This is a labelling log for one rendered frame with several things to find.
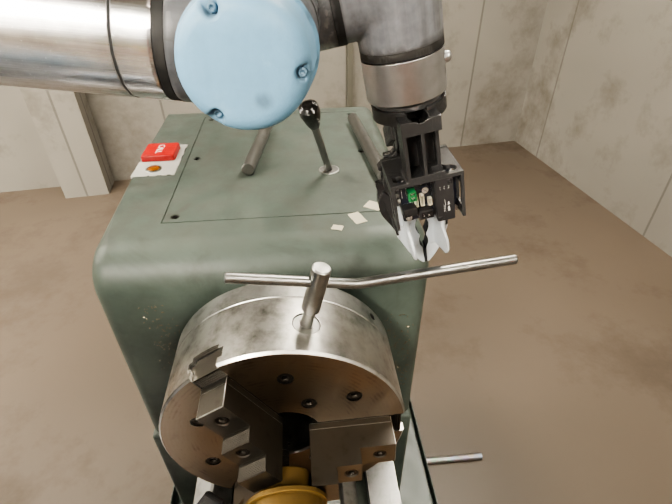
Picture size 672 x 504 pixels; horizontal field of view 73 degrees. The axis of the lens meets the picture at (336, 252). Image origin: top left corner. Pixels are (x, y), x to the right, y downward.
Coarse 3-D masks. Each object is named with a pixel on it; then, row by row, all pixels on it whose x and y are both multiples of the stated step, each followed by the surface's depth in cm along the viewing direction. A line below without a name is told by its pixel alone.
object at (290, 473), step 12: (288, 468) 51; (300, 468) 52; (288, 480) 50; (300, 480) 51; (264, 492) 48; (276, 492) 48; (288, 492) 48; (300, 492) 49; (312, 492) 49; (324, 492) 51
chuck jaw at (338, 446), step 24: (312, 432) 56; (336, 432) 56; (360, 432) 56; (384, 432) 56; (312, 456) 54; (336, 456) 54; (360, 456) 53; (384, 456) 56; (312, 480) 51; (336, 480) 51
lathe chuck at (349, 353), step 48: (192, 336) 57; (240, 336) 52; (288, 336) 51; (336, 336) 53; (192, 384) 51; (240, 384) 52; (288, 384) 52; (336, 384) 53; (384, 384) 54; (192, 432) 56; (288, 432) 63
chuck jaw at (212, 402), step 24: (216, 384) 50; (216, 408) 48; (240, 408) 50; (264, 408) 54; (216, 432) 50; (240, 432) 50; (264, 432) 51; (240, 456) 50; (264, 456) 50; (240, 480) 49; (264, 480) 49
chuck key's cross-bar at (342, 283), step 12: (456, 264) 52; (468, 264) 52; (480, 264) 52; (492, 264) 52; (504, 264) 53; (228, 276) 46; (240, 276) 46; (252, 276) 47; (264, 276) 47; (276, 276) 48; (288, 276) 48; (300, 276) 49; (372, 276) 51; (384, 276) 51; (396, 276) 51; (408, 276) 51; (420, 276) 51; (432, 276) 52; (348, 288) 50; (360, 288) 51
